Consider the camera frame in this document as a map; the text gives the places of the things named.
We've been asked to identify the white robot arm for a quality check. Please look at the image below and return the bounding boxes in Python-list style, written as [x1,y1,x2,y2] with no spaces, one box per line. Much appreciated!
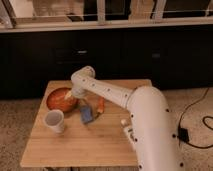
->
[71,66,185,171]

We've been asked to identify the orange ceramic bowl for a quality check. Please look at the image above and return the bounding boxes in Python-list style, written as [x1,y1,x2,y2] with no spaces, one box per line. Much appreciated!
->
[46,87,78,113]

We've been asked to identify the black power cable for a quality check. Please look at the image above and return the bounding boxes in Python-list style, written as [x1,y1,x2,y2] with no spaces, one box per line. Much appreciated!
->
[176,87,213,150]

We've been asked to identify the blue sponge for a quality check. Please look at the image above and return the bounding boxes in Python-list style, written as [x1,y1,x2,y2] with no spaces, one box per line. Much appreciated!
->
[80,106,93,124]

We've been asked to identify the white paper cup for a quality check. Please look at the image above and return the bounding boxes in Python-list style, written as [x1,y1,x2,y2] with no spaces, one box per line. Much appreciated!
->
[43,109,65,133]

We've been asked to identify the white plastic bottle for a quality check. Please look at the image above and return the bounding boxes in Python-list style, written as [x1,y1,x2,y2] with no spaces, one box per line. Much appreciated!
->
[121,119,135,149]

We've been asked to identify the dark cabinet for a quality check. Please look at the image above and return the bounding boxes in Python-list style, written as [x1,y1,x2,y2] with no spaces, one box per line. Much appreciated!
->
[0,25,213,99]

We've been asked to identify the white window frame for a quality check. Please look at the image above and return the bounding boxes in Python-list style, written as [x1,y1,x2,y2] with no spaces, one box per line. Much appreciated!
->
[0,0,213,32]

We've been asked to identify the black power adapter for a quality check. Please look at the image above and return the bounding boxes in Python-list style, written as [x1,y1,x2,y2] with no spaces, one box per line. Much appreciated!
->
[178,128,189,142]

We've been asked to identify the wooden table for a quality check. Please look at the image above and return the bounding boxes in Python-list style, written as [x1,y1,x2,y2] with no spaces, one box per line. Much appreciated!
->
[19,79,153,169]

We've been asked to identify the orange handled tool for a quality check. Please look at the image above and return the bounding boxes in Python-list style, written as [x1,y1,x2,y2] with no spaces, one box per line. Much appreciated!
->
[95,97,105,119]

